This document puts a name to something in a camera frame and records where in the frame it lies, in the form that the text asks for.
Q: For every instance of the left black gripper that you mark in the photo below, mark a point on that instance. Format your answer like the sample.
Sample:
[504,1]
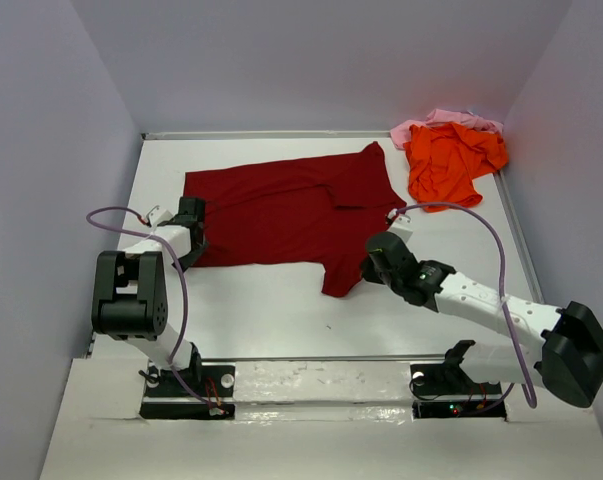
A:
[189,259]

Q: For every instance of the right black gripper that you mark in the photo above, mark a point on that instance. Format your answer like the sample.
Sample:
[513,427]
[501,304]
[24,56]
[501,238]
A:
[367,271]

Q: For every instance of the dark red t shirt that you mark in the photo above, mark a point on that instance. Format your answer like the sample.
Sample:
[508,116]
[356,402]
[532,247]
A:
[311,210]

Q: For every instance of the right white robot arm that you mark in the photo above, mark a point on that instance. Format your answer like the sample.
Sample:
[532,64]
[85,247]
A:
[559,349]

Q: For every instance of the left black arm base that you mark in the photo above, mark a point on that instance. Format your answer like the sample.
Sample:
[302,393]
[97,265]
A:
[204,391]

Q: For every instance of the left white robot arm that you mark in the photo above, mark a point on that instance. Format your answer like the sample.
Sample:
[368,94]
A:
[130,300]

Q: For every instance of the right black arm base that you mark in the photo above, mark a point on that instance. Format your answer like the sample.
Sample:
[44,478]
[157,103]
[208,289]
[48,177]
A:
[444,391]

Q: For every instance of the orange t shirt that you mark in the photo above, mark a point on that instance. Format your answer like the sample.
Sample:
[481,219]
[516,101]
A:
[445,160]

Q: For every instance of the pink t shirt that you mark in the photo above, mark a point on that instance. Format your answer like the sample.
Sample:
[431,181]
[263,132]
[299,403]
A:
[401,133]

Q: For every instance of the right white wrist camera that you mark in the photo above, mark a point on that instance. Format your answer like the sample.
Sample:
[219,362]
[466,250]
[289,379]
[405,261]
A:
[400,225]

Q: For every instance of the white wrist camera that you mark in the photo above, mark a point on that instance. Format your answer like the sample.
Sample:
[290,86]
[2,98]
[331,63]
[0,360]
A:
[157,215]
[400,225]

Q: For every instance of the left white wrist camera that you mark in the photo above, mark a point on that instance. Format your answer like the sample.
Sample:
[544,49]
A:
[157,215]

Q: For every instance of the aluminium table edge rail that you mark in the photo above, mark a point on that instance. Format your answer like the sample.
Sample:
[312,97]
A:
[263,134]

